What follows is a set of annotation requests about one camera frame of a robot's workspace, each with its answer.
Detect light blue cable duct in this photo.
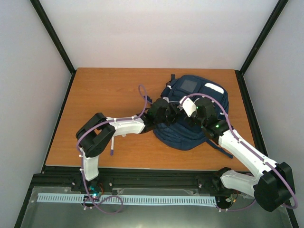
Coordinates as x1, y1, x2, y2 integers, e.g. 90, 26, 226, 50
37, 193, 217, 207

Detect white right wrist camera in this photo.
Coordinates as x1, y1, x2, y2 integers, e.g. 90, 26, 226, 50
179, 96, 197, 117

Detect purple cap white marker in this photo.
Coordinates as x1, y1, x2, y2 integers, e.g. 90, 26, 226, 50
110, 137, 114, 156

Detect navy blue backpack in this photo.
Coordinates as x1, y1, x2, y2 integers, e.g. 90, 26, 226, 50
153, 74, 233, 159

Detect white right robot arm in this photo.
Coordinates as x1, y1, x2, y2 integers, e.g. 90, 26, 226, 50
180, 94, 298, 212

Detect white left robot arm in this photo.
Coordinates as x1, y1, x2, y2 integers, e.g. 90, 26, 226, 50
76, 98, 181, 191

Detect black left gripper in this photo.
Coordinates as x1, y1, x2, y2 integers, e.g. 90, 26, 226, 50
155, 104, 184, 126

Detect black aluminium frame rail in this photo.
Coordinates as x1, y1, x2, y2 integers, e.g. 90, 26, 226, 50
30, 166, 237, 196

